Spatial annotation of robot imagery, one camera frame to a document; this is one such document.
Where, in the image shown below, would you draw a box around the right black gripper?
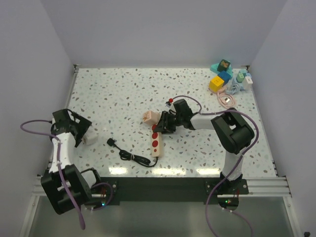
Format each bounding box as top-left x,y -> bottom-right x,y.
154,112 -> 183,136

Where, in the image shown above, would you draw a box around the white cube plug adapter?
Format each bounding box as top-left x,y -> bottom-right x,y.
82,128 -> 98,145

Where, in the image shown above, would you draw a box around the beige power strip red sockets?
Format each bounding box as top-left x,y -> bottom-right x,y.
151,124 -> 163,158

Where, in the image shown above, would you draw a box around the beige cube plug adapter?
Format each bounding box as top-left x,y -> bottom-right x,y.
142,111 -> 161,125

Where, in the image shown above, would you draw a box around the black power strip cable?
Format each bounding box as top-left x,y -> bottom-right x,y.
107,137 -> 160,168

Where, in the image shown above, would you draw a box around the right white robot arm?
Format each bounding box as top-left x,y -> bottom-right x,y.
153,99 -> 258,194

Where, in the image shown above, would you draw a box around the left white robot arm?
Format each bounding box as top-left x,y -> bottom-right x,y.
40,109 -> 102,214

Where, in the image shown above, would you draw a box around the yellow cube socket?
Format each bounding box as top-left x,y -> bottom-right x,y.
208,76 -> 224,92

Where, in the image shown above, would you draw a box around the blue cube socket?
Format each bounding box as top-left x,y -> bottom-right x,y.
218,71 -> 232,84

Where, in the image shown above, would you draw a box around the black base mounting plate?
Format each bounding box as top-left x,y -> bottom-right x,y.
73,176 -> 249,206

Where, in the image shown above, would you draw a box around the teal power strip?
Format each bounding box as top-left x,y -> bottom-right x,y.
209,63 -> 234,81

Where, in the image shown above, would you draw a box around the green small charger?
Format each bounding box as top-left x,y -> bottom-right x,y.
236,73 -> 245,83

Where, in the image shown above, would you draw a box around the white charger block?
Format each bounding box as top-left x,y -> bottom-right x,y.
242,76 -> 253,90

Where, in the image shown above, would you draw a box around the pink coiled cable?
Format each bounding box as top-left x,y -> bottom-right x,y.
209,86 -> 238,109

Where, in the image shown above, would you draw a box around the light blue coiled cable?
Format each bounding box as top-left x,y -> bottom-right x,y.
227,81 -> 245,95

